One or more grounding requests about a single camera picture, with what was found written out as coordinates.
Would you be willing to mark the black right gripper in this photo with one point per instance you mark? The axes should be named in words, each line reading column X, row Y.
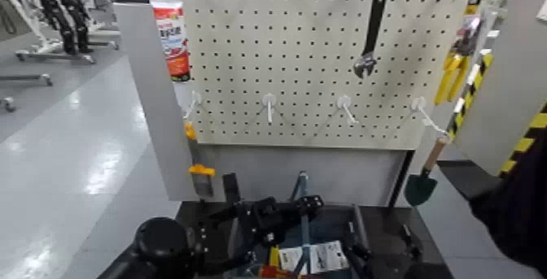
column 386, row 270

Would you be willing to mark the grey stand leg with caster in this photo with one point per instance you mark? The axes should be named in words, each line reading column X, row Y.
column 25, row 78

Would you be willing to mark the black robot on stand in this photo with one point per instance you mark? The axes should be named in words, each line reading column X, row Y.
column 64, row 11

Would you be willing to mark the beige perforated pegboard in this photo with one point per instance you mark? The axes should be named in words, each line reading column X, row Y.
column 299, row 58

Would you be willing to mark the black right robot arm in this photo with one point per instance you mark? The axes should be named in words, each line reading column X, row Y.
column 425, row 272

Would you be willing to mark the yellow tool in crate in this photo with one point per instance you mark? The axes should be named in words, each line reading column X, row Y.
column 274, row 257

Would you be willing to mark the small orange tool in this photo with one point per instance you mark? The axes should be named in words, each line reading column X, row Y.
column 190, row 132

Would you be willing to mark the yellow clamp tool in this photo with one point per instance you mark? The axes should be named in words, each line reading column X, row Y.
column 451, row 75

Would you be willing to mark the black bulky object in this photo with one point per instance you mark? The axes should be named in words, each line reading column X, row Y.
column 517, row 221

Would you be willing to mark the grey tool basket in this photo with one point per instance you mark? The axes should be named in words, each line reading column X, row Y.
column 333, row 229

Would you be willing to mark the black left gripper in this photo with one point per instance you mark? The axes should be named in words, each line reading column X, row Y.
column 269, row 218

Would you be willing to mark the white wheeled stand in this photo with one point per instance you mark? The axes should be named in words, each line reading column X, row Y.
column 30, row 37

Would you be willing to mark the red tool in crate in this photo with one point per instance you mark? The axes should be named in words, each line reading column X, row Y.
column 273, row 272

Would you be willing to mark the white packaged item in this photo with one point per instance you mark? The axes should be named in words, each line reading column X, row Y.
column 327, row 257

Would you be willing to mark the packaged tool with yellow card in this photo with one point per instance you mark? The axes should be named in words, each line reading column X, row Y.
column 468, row 33

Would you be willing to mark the grey panel below pegboard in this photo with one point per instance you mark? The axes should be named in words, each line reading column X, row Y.
column 342, row 174

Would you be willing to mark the white pegboard hook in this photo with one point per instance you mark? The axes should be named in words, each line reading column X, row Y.
column 269, row 101
column 195, row 99
column 419, row 104
column 344, row 102

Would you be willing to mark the black left wrist block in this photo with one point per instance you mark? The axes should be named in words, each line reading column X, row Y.
column 231, row 186

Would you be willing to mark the red white tube package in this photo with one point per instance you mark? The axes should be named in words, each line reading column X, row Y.
column 173, row 37

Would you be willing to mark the narrow grey side panel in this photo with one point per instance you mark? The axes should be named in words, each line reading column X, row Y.
column 154, row 101

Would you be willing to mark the wide grey side panel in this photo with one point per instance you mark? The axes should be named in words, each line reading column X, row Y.
column 508, row 67

